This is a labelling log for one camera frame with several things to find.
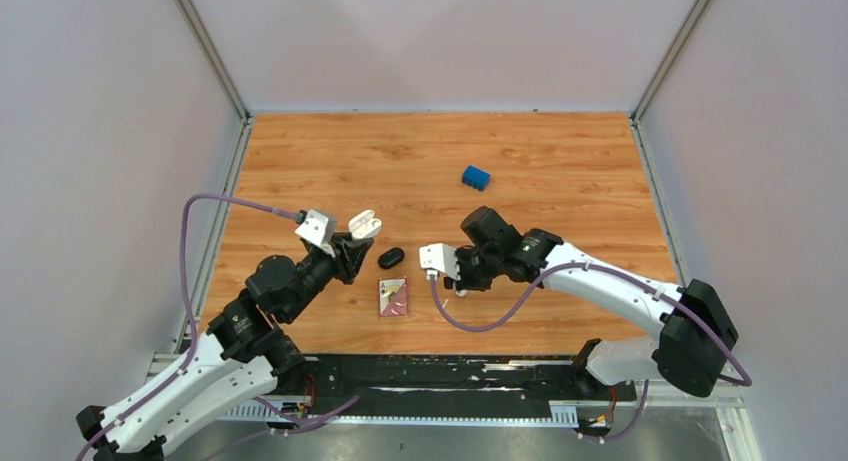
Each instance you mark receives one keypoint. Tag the black earbud case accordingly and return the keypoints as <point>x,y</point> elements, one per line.
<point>391,258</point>

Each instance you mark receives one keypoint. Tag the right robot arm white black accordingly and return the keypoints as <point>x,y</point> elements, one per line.
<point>688,334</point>

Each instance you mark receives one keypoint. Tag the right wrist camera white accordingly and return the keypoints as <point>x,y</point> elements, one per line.
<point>439,259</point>

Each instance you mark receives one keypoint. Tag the red playing card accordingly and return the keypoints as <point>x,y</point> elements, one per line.
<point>393,300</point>

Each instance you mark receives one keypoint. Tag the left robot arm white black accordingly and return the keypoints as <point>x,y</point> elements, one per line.
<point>242,354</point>

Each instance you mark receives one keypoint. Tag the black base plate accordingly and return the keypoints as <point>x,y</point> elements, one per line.
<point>443,386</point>

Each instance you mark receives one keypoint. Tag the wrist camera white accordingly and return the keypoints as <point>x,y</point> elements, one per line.
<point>316,229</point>
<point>439,259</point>

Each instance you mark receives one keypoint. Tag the white earbud charging case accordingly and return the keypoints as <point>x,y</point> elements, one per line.
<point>364,225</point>

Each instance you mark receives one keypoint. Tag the blue toy brick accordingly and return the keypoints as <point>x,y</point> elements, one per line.
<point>475,178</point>

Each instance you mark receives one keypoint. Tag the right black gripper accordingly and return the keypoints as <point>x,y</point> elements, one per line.
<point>464,282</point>

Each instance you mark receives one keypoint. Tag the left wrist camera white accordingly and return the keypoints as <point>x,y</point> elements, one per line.
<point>316,229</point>

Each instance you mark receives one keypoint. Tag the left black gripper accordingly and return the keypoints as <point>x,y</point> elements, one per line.
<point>349,255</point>

